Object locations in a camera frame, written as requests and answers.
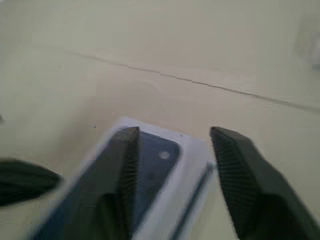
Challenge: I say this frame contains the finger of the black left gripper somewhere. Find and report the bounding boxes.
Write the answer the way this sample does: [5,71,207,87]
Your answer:
[0,159,65,207]

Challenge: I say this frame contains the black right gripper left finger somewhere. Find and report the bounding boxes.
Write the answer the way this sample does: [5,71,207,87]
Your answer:
[63,126,140,240]

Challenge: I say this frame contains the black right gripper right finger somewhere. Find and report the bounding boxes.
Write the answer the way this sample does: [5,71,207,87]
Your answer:
[209,126,320,240]

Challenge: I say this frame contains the dark blue smartphone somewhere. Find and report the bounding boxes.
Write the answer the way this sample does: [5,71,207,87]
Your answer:
[32,131,182,240]

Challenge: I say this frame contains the white plastic tray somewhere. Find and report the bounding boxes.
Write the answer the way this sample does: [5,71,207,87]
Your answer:
[28,116,217,240]

